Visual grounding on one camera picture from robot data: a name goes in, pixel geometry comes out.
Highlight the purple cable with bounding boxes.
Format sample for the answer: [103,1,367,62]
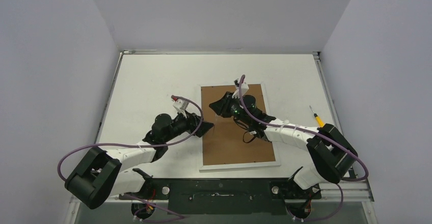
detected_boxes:
[57,96,204,183]
[238,74,369,183]

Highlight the white picture frame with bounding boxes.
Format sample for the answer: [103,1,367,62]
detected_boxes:
[199,85,281,173]

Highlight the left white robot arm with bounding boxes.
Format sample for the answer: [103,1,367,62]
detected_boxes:
[65,112,214,209]

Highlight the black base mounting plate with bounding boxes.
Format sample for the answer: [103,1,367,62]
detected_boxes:
[132,178,321,215]

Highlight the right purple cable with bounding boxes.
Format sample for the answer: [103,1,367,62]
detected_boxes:
[238,74,369,183]

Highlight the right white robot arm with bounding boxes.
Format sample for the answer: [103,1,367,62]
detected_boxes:
[209,92,358,198]

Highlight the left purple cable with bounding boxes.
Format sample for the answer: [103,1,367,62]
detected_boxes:
[57,96,204,183]

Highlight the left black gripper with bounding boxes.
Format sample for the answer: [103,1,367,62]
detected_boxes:
[164,108,213,143]

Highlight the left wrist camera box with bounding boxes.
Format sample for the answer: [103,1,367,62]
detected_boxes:
[171,95,189,118]

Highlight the yellow handled screwdriver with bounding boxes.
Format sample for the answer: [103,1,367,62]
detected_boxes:
[309,106,325,127]

